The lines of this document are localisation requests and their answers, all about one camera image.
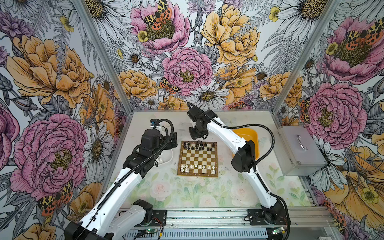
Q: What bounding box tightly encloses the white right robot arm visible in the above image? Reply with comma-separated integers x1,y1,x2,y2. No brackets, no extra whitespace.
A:
187,103,291,226

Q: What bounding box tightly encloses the wooden chess board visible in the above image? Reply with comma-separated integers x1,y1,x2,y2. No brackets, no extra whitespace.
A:
177,141,219,178

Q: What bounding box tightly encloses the aluminium corner post left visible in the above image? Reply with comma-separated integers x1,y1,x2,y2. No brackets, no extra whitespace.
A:
74,1,134,117

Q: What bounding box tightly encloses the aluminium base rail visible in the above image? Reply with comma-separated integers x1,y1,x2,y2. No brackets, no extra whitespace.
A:
164,207,335,229

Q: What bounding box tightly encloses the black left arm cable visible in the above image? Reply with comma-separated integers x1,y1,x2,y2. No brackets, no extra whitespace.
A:
74,118,175,240

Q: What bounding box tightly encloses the yellow plastic bin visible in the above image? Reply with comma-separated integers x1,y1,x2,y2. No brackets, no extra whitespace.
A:
233,128,260,160

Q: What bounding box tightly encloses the grey metal box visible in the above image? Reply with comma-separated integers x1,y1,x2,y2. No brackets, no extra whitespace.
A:
274,127,327,176

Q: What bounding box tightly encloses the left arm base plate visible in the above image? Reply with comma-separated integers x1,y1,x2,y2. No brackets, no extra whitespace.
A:
137,210,168,227

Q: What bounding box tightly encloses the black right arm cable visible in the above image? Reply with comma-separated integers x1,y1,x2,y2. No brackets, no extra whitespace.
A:
221,122,291,240

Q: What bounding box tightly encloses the aluminium corner post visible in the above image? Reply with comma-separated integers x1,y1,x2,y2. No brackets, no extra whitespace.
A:
271,0,341,115
74,1,134,117

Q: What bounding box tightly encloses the white cable duct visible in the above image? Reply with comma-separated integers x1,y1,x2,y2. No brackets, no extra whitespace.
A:
122,228,269,240

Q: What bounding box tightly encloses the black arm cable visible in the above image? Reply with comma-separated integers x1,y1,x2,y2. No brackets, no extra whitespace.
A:
221,122,291,240
74,118,175,240

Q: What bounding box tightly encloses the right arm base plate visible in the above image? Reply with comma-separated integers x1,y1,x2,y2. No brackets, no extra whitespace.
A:
244,209,291,226

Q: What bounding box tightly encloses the aluminium corner post right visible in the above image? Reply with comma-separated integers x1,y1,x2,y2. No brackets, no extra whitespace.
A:
271,0,341,115

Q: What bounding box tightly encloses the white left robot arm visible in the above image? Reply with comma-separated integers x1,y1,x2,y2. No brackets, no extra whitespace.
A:
64,128,178,240

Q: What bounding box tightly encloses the floral table mat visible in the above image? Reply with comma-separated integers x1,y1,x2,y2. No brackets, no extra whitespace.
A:
122,155,313,209

